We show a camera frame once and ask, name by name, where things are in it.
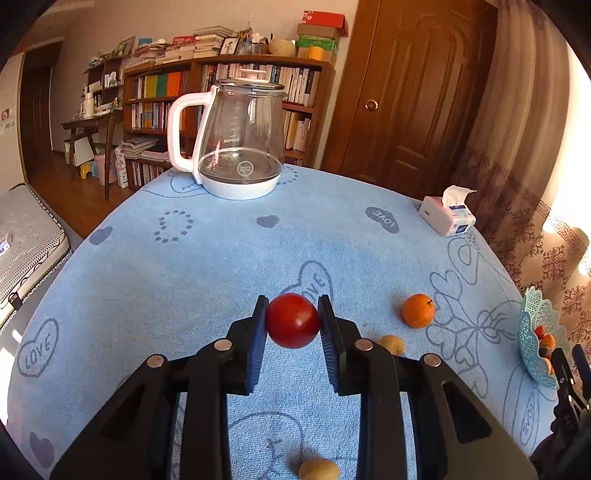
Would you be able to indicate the green picture frame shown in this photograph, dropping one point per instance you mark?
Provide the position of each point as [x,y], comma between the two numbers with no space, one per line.
[124,46]

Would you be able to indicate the brass door knob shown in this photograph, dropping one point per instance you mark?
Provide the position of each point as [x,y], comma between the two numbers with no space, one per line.
[371,105]

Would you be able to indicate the wooden side table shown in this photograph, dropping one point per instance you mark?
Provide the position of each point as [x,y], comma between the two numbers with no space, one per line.
[92,121]

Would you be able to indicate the yellow cup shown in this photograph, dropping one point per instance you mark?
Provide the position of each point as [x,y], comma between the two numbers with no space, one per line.
[316,53]

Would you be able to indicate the brown wooden door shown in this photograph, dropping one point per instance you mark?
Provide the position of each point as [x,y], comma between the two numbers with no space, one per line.
[406,92]

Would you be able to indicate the brown patterned curtain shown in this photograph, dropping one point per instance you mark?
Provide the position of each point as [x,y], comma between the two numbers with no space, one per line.
[517,161]

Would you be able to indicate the grey quilted mattress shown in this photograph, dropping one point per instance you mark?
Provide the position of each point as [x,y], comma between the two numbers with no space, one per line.
[27,249]

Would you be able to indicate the dark wooden door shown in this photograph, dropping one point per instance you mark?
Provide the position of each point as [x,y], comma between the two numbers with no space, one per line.
[39,115]

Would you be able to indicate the brown kiwi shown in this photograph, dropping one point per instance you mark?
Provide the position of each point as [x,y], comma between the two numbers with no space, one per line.
[318,470]
[392,344]

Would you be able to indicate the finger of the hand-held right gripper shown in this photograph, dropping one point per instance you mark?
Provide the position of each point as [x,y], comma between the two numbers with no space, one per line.
[561,369]
[581,367]

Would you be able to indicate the rows of shelved books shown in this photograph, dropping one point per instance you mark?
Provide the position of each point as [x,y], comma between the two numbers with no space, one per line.
[157,87]

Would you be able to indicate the small open shelf unit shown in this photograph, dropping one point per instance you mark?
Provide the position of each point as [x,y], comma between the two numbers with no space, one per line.
[104,83]

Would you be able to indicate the woven straw basket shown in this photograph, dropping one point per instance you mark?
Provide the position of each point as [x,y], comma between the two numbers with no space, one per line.
[282,48]

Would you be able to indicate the blue heart-print tablecloth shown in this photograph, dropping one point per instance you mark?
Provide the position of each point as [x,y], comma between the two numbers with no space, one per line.
[207,277]

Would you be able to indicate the wooden bookshelf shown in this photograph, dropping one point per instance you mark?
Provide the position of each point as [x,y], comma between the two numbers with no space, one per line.
[325,115]

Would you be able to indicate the teal plastic lattice basket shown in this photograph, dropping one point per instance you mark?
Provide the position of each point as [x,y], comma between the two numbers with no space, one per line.
[528,332]

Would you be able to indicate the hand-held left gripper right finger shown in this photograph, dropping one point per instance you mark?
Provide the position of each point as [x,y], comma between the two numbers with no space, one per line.
[328,350]

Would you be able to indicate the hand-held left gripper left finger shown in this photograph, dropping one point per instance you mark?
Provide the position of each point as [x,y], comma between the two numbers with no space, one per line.
[256,350]

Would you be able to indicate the green box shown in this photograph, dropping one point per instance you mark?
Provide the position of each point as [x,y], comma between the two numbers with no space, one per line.
[318,43]

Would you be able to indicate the white tissue pack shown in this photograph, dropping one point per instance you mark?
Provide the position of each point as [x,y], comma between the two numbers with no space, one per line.
[443,217]

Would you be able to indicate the red box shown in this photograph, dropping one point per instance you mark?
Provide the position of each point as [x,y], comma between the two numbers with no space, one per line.
[323,22]

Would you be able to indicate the dark picture frame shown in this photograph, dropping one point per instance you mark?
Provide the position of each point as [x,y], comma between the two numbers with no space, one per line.
[228,46]

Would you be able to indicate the stacks of books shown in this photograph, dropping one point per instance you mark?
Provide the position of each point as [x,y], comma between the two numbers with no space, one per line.
[184,46]

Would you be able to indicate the brown cardboard box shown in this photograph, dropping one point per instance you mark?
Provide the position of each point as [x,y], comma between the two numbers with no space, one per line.
[318,31]

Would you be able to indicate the white thermos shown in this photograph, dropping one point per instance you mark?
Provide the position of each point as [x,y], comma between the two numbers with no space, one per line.
[87,105]

